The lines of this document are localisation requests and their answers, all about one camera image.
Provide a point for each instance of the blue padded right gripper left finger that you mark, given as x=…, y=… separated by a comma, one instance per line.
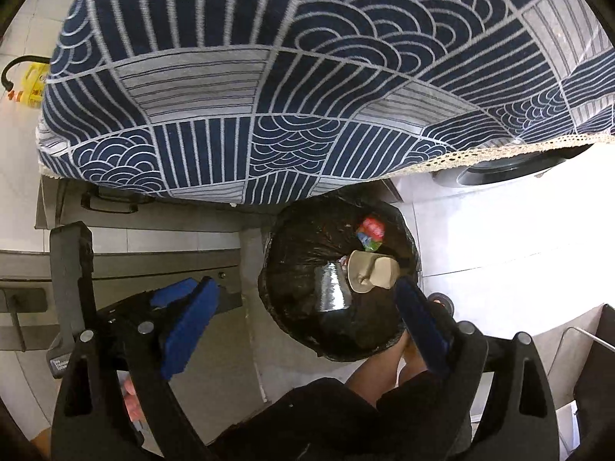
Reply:
x=188, y=319

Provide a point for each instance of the yellow detergent bottle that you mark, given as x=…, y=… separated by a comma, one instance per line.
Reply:
x=31, y=90

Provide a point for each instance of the black sandal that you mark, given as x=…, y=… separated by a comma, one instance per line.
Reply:
x=437, y=297

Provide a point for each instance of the black sink faucet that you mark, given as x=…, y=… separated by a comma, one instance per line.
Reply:
x=19, y=63

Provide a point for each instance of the black trash bin with bag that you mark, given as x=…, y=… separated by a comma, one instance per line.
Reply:
x=304, y=283

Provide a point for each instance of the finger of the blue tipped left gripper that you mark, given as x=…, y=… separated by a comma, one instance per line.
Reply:
x=162, y=297

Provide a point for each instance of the blue patterned tablecloth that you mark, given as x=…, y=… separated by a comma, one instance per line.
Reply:
x=271, y=101

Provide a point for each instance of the red white wrapper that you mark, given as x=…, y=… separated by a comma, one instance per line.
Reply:
x=371, y=234

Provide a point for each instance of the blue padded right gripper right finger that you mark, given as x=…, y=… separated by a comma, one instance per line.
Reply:
x=429, y=324

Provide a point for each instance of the person's left hand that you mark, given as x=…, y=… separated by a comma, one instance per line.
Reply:
x=42, y=442

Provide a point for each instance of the crushed clear plastic cup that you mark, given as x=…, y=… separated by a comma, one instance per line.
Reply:
x=332, y=289

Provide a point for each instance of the washing machine door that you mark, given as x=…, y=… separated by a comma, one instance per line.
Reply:
x=501, y=170

